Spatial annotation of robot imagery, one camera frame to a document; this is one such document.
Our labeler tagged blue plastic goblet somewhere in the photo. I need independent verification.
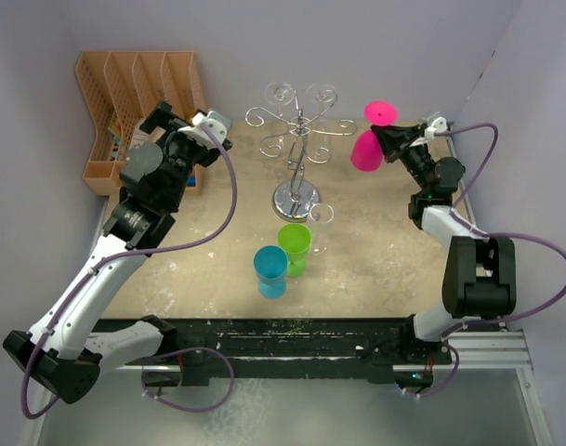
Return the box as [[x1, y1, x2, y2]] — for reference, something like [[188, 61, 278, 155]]
[[253, 245, 288, 299]]

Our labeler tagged chrome wine glass rack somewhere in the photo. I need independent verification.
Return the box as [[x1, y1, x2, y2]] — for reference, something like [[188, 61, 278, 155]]
[[244, 92, 358, 223]]

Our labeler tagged pink plastic goblet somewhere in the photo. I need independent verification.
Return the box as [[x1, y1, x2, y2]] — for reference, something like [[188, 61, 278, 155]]
[[349, 100, 398, 172]]

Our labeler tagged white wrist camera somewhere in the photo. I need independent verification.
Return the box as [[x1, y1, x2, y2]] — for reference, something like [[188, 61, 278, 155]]
[[415, 111, 448, 145], [178, 110, 232, 149]]

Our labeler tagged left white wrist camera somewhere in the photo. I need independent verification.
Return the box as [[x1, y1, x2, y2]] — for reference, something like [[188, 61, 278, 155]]
[[178, 110, 232, 149]]

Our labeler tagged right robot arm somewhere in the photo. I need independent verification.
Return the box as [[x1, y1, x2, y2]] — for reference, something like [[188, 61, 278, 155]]
[[370, 125, 517, 363]]

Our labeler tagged colourful booklet in organizer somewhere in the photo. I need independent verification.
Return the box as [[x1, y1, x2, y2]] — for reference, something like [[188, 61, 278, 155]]
[[107, 112, 122, 150]]

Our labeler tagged white oval label card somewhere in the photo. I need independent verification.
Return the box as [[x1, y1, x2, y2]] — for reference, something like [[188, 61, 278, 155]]
[[127, 126, 148, 151]]

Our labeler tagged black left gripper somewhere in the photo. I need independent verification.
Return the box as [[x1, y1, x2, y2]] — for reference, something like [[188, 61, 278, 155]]
[[140, 100, 215, 210]]

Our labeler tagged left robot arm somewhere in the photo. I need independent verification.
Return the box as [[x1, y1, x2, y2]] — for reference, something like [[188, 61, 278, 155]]
[[3, 101, 232, 419]]

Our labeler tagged aluminium rail frame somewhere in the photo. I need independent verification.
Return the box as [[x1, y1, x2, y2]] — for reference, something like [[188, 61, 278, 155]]
[[20, 121, 556, 446]]

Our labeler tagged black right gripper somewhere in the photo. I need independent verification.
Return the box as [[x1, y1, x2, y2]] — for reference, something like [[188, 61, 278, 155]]
[[372, 123, 434, 193]]

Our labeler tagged clear wine glass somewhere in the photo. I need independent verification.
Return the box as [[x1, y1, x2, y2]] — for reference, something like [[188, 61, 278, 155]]
[[264, 81, 296, 128], [306, 83, 338, 132]]

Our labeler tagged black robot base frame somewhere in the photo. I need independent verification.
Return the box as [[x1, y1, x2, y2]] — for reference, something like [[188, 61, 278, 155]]
[[96, 317, 455, 387]]

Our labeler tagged peach plastic file organizer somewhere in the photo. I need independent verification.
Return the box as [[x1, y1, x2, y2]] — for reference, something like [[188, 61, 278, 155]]
[[75, 50, 208, 196]]

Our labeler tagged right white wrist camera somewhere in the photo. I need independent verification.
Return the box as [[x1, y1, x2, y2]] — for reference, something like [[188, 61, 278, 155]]
[[415, 111, 448, 145]]

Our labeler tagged green plastic goblet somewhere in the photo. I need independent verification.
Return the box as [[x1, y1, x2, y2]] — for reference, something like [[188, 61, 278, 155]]
[[277, 223, 311, 277]]

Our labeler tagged tall clear flute glass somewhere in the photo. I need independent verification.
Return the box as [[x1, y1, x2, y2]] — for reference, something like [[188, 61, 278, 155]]
[[306, 203, 335, 256]]

